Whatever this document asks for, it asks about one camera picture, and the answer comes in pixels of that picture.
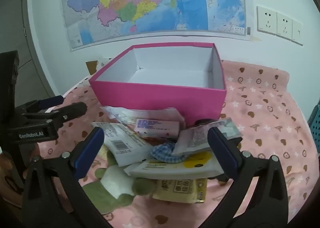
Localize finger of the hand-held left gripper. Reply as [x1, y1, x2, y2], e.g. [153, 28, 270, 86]
[21, 101, 87, 128]
[37, 95, 64, 109]

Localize white wall switch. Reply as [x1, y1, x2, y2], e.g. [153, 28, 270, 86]
[292, 19, 304, 45]

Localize blue perforated crate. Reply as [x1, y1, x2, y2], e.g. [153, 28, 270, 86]
[307, 104, 320, 153]

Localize white crinkled packet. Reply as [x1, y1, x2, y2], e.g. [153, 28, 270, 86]
[100, 105, 185, 128]

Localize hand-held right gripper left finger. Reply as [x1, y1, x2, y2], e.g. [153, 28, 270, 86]
[22, 126, 110, 228]

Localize pink printed blanket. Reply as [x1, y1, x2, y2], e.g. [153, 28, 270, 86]
[37, 59, 319, 228]

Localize yellow snack packet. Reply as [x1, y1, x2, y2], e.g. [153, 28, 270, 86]
[152, 177, 208, 204]

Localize person's left hand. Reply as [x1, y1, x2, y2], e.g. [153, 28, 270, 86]
[0, 152, 25, 190]

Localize white packet yellow circle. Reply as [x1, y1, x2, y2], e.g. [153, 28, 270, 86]
[124, 152, 222, 180]

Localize white barcode packet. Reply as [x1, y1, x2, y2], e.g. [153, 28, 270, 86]
[92, 122, 154, 168]

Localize green plush toy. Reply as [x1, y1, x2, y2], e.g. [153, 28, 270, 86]
[82, 143, 157, 215]

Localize white cup-print cloth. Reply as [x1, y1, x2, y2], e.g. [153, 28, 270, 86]
[84, 56, 115, 78]

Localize pink cardboard box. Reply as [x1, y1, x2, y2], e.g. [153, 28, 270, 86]
[89, 42, 227, 126]

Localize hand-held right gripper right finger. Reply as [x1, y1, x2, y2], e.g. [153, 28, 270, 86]
[207, 126, 297, 228]

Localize colourful wall map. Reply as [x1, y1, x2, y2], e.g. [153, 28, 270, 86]
[60, 0, 252, 52]

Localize white wall socket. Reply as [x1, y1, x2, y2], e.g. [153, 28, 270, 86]
[276, 12, 293, 41]
[257, 6, 277, 35]

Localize pink printed packet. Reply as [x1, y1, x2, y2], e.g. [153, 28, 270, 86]
[172, 117, 243, 156]

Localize blue gingham scrunchie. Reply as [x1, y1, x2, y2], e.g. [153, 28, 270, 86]
[150, 143, 190, 168]

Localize grey door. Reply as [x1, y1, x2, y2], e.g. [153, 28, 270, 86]
[0, 0, 62, 98]

